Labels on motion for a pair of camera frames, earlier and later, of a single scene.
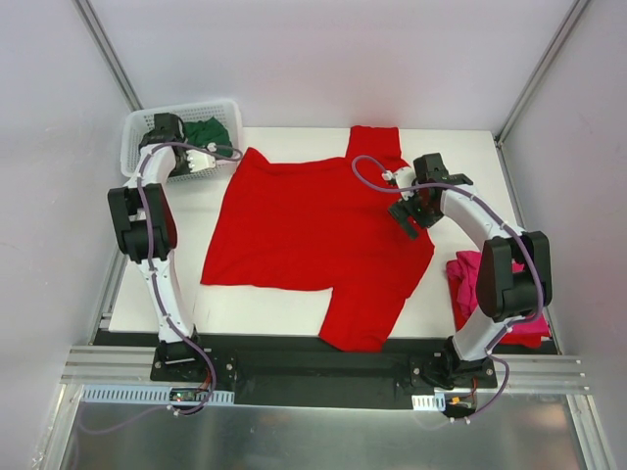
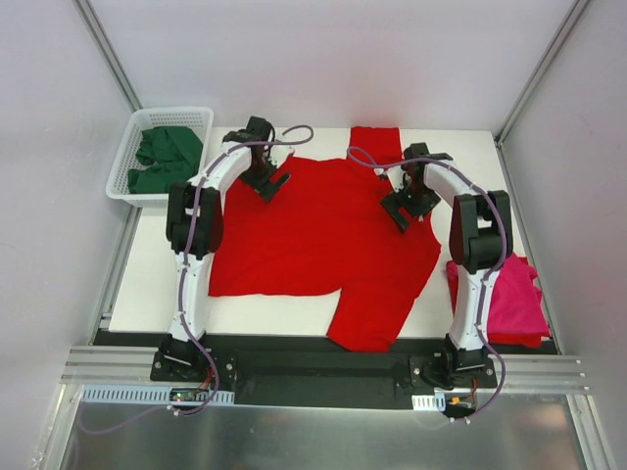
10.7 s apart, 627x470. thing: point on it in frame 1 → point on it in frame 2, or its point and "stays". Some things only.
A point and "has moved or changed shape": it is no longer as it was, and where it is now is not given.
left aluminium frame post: x=111 y=55 stays
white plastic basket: x=201 y=161 has moved or changed shape
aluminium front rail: x=527 y=373 stays
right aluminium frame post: x=578 y=9 stays
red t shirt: x=323 y=224 stays
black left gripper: x=179 y=160 → x=265 y=181
